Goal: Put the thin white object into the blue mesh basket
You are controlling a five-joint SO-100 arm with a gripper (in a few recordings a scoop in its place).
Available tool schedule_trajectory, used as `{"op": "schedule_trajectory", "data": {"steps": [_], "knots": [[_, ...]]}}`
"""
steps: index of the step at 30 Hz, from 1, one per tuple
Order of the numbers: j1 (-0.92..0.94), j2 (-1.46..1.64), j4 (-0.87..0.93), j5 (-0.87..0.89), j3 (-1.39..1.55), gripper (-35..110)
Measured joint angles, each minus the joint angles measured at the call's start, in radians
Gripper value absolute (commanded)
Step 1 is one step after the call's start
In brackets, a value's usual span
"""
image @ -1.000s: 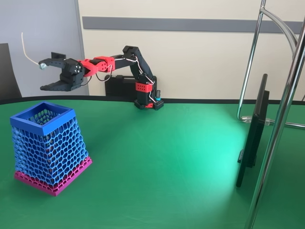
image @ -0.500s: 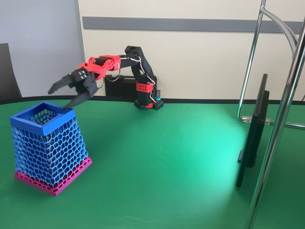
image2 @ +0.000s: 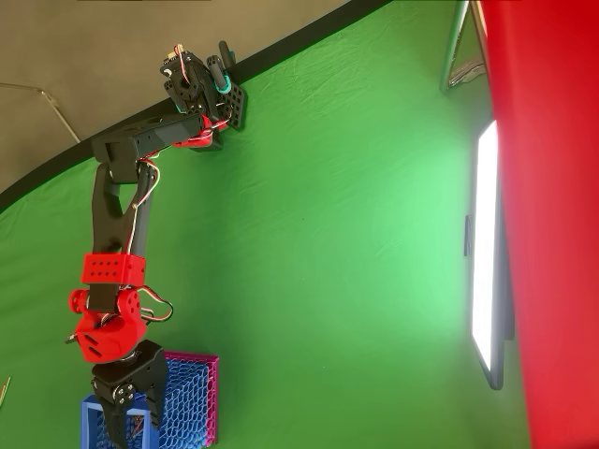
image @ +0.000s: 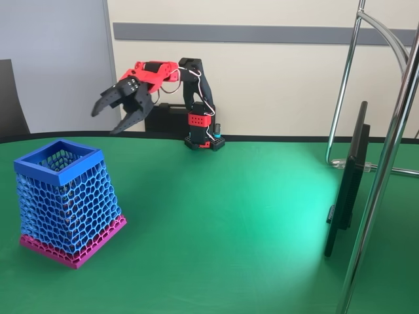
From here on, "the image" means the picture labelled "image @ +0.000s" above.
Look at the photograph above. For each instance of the green table cloth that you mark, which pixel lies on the green table cloth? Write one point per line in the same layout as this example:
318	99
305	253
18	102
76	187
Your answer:
212	235

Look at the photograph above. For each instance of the clear plastic foot cap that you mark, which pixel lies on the clear plastic foot cap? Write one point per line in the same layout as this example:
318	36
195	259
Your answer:
340	163

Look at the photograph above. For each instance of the grey wall rail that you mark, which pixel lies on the grey wall rail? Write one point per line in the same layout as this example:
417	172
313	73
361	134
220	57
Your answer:
262	33

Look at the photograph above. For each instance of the black plastic case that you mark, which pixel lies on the black plastic case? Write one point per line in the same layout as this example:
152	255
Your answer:
170	116

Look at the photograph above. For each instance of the blue and pink lattice basket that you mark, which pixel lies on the blue and pink lattice basket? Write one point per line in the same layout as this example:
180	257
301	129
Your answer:
82	202

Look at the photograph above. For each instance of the chrome tube stand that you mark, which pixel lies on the chrome tube stand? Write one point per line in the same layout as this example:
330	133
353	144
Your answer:
376	183

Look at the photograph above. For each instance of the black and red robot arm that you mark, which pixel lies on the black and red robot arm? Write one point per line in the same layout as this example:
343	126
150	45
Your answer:
196	127

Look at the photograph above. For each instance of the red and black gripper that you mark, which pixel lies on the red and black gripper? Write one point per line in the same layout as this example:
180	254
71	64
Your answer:
133	101

